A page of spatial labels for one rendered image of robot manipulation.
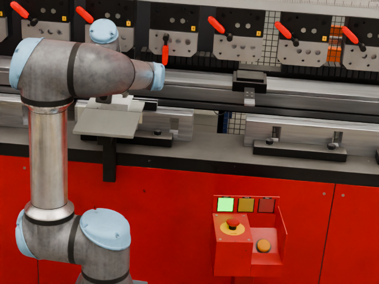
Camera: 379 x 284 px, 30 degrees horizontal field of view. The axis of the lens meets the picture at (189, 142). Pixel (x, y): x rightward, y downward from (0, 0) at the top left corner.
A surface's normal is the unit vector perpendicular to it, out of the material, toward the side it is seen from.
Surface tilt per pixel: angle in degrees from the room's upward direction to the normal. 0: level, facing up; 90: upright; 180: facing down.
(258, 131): 90
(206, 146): 0
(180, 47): 90
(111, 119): 0
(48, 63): 63
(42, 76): 91
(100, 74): 76
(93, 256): 90
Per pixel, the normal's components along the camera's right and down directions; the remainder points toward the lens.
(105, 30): 0.00, -0.41
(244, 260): 0.05, 0.44
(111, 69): 0.70, 0.00
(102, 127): 0.06, -0.90
